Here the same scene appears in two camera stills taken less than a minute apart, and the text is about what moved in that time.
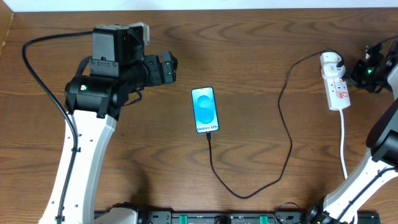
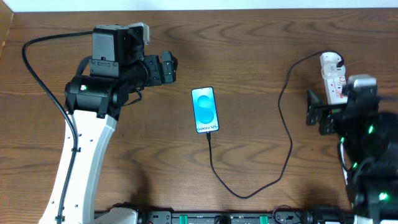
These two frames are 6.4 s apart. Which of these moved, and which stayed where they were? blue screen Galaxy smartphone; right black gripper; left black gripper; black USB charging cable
Moved: right black gripper
Stayed: blue screen Galaxy smartphone; black USB charging cable; left black gripper
